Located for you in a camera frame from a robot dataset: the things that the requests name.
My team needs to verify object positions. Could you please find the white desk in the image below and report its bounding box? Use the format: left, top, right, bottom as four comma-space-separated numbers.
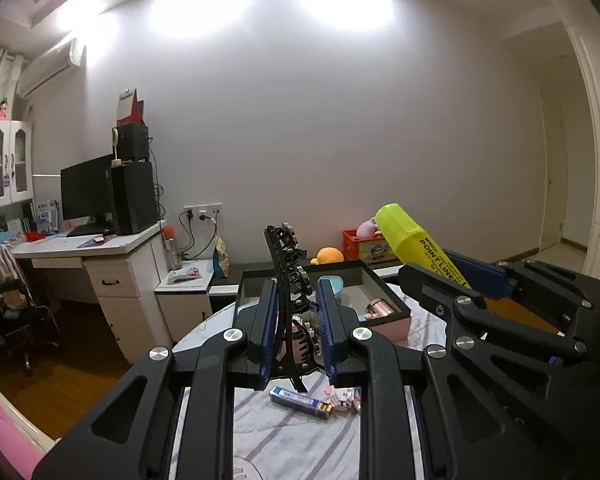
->
12, 220, 174, 367

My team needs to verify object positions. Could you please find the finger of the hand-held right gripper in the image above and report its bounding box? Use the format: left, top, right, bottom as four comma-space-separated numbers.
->
396, 263, 595, 367
442, 248, 595, 334

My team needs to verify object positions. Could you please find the black monitor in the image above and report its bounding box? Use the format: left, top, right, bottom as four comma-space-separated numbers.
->
60, 154, 116, 229

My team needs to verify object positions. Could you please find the orange capped bottle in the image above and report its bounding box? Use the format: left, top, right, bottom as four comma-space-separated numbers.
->
162, 226, 184, 271

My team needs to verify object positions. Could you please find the black speaker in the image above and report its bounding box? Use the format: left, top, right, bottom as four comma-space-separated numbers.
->
117, 124, 150, 164

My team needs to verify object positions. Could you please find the teal lidded jar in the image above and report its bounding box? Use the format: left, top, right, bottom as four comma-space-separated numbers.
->
319, 275, 345, 304

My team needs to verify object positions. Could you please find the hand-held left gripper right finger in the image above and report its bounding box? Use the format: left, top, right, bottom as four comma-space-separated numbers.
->
316, 278, 563, 480

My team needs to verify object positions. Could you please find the red white calendar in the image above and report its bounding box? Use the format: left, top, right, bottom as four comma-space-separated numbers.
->
117, 88, 146, 126

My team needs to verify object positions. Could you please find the white wall outlet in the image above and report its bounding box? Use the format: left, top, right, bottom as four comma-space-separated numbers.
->
182, 203, 224, 222

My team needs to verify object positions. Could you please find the yellow highlighter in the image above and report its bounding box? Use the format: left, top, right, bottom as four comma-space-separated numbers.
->
374, 202, 474, 291

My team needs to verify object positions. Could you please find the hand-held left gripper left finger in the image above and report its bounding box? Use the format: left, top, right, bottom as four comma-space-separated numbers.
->
32, 278, 281, 480

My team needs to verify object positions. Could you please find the blue white box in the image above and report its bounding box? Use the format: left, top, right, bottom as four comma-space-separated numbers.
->
35, 200, 61, 236

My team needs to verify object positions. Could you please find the pink candy packet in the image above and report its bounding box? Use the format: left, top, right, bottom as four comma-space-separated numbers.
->
324, 385, 364, 415

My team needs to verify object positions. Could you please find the yellow blue snack bag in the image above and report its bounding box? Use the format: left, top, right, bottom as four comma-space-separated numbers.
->
212, 236, 231, 279

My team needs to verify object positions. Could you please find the black hair claw clip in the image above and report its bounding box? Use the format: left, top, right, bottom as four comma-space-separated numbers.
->
263, 222, 322, 394

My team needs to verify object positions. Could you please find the rose gold cylinder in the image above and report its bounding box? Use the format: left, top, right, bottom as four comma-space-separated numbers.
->
357, 297, 401, 322

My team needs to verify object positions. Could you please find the pink blanket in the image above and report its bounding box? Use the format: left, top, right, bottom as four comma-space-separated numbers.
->
0, 367, 46, 480

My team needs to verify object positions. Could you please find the orange plush toy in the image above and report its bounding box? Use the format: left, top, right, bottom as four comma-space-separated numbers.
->
310, 246, 345, 266

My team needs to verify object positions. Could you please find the white air conditioner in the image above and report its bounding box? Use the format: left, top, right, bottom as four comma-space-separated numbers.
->
17, 37, 86, 99

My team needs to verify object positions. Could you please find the black computer tower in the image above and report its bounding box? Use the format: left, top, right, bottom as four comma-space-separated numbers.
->
111, 160, 160, 235

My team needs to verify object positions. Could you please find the white bed frame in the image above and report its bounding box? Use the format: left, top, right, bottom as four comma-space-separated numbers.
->
0, 360, 57, 455

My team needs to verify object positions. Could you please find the white glass door cabinet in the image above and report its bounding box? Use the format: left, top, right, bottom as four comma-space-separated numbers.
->
0, 120, 35, 211

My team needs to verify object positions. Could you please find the red box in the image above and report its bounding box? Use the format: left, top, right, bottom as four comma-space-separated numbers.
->
342, 229, 399, 264

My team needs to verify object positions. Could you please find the white nightstand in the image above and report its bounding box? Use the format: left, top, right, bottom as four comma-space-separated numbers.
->
154, 259, 216, 334

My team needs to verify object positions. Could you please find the black power cable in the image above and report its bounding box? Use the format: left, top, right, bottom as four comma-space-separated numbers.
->
179, 210, 219, 262

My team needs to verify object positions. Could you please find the blue toothpaste box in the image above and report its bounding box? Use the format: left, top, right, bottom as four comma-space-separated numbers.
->
269, 385, 337, 420

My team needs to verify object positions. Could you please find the black chair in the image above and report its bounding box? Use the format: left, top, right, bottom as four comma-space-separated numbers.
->
0, 280, 62, 377

